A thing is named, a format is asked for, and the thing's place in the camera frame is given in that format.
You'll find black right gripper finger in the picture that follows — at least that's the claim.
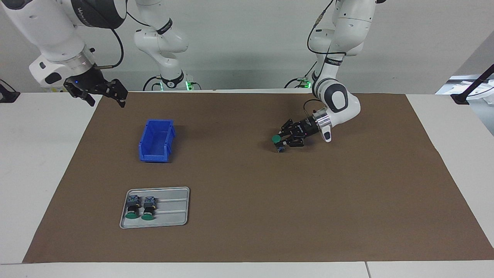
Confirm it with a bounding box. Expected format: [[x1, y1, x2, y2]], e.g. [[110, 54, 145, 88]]
[[107, 79, 128, 108], [75, 91, 96, 107]]

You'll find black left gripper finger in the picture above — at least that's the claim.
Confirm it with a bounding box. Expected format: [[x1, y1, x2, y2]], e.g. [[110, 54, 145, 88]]
[[280, 119, 304, 136], [284, 135, 306, 148]]

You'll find green push button switch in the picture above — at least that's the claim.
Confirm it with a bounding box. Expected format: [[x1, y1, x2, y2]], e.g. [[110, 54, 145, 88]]
[[271, 134, 287, 153], [141, 196, 157, 221], [125, 194, 141, 220]]

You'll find blue plastic storage bin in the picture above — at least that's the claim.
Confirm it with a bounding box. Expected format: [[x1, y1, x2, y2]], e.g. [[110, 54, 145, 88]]
[[139, 119, 176, 163]]

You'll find brown table mat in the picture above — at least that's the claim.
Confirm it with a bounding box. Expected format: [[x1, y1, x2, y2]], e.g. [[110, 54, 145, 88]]
[[22, 92, 494, 264]]

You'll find grey metal tray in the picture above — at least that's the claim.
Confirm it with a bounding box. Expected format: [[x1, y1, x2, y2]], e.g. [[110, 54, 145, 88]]
[[119, 186, 190, 229]]

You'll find white paper pile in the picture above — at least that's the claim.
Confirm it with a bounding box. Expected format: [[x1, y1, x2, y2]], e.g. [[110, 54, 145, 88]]
[[435, 75, 494, 105]]

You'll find black base cable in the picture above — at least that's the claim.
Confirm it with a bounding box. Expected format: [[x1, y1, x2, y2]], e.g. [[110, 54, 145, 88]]
[[284, 58, 318, 88], [143, 75, 162, 92]]

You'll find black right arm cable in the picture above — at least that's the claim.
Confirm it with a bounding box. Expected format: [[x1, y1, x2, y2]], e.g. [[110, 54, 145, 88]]
[[94, 28, 125, 70]]

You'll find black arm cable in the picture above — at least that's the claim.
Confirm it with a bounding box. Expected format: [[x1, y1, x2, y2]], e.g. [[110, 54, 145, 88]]
[[302, 0, 348, 116], [94, 28, 125, 70]]

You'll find black clamp bracket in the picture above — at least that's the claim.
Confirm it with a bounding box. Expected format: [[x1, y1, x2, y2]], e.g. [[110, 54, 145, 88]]
[[0, 79, 20, 103]]

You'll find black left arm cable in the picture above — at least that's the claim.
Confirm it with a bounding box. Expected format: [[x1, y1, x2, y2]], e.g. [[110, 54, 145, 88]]
[[302, 0, 348, 116]]

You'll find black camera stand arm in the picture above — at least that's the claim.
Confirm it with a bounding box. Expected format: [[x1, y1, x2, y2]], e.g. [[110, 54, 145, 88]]
[[450, 64, 494, 105]]

